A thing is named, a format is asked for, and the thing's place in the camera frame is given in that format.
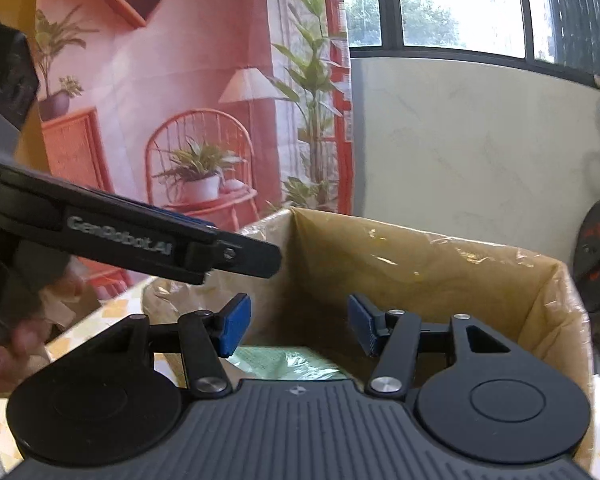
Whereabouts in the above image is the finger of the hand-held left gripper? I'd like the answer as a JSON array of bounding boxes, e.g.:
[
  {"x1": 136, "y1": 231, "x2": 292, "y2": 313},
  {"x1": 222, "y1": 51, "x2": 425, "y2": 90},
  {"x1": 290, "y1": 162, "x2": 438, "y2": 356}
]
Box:
[{"x1": 152, "y1": 205, "x2": 283, "y2": 281}]

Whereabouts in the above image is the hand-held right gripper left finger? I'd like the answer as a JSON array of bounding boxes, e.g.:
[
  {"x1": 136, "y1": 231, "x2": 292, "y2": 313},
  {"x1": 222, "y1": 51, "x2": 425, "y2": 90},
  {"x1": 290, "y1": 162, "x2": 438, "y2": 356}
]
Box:
[{"x1": 75, "y1": 292, "x2": 253, "y2": 397}]

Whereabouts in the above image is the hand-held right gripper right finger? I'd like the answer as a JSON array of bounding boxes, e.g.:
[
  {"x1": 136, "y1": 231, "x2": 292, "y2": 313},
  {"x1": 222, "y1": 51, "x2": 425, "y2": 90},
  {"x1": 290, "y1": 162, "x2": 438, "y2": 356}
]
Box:
[{"x1": 348, "y1": 294, "x2": 513, "y2": 401}]

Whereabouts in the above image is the plastic-lined cardboard box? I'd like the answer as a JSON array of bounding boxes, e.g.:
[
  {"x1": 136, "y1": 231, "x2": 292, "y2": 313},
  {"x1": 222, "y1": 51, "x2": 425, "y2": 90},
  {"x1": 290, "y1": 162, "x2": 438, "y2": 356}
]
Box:
[{"x1": 142, "y1": 205, "x2": 596, "y2": 471}]

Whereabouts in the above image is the person's left hand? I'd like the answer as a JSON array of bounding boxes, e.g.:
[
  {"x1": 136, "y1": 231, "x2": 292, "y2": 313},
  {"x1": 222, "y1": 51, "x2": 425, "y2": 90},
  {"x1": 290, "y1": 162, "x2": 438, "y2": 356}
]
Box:
[{"x1": 0, "y1": 260, "x2": 88, "y2": 393}]

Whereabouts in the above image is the green snack packet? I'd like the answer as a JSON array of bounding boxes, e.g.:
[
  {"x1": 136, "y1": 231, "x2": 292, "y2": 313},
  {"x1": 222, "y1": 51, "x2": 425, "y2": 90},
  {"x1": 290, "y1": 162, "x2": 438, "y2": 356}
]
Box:
[{"x1": 227, "y1": 345, "x2": 356, "y2": 382}]

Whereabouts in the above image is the checkered flower tablecloth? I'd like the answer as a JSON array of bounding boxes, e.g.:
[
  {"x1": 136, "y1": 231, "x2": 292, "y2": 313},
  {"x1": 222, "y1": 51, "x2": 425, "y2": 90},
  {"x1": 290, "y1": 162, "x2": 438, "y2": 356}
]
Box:
[{"x1": 45, "y1": 275, "x2": 600, "y2": 480}]

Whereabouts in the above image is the printed room backdrop cloth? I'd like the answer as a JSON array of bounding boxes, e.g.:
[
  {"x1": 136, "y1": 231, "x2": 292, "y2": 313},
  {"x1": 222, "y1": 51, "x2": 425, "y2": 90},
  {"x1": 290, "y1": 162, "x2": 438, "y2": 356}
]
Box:
[{"x1": 32, "y1": 0, "x2": 356, "y2": 301}]

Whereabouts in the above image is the black machine with red marks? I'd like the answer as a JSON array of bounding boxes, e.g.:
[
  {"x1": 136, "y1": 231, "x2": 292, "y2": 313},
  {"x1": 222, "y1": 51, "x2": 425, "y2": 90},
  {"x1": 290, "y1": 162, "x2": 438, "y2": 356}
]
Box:
[{"x1": 572, "y1": 160, "x2": 600, "y2": 376}]

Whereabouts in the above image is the dark-framed window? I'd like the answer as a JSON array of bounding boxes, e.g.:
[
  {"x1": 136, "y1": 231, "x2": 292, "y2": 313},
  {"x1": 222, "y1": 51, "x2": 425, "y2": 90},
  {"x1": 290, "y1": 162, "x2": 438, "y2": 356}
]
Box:
[{"x1": 337, "y1": 0, "x2": 600, "y2": 86}]

